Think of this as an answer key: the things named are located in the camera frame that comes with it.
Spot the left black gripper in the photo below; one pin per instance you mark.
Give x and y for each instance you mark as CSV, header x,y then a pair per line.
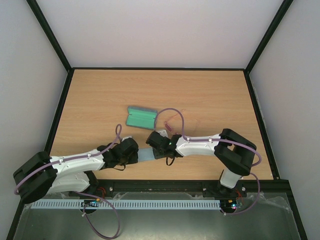
x,y
134,159

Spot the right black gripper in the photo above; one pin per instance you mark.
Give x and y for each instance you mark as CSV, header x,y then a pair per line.
x,y
151,140

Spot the light blue cleaning cloth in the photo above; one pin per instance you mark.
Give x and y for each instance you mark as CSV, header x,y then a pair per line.
x,y
145,154

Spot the grey glasses case green lining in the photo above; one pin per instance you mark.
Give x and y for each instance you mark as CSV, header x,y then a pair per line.
x,y
140,117

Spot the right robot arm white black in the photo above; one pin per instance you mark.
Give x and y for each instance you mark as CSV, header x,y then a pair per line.
x,y
233,150

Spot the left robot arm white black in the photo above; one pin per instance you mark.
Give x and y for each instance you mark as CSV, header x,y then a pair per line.
x,y
43,174

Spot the pink sunglasses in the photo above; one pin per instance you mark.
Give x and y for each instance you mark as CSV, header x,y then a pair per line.
x,y
173,123

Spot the left controller board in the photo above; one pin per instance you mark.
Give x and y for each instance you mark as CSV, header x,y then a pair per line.
x,y
94,203

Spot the controller board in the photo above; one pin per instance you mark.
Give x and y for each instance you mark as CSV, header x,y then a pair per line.
x,y
232,204
94,203

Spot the right controller board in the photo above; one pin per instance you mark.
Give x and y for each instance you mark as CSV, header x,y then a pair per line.
x,y
232,204

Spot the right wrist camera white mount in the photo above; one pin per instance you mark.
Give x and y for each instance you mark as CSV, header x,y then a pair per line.
x,y
163,132

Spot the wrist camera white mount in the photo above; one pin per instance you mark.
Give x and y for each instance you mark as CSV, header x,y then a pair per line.
x,y
163,132
126,137

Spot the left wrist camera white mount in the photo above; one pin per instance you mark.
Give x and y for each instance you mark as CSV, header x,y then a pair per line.
x,y
126,137

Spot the light blue slotted cable duct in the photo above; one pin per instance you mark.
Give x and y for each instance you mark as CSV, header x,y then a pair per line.
x,y
126,204

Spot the black aluminium frame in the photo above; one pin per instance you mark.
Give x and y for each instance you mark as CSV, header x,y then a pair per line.
x,y
164,186

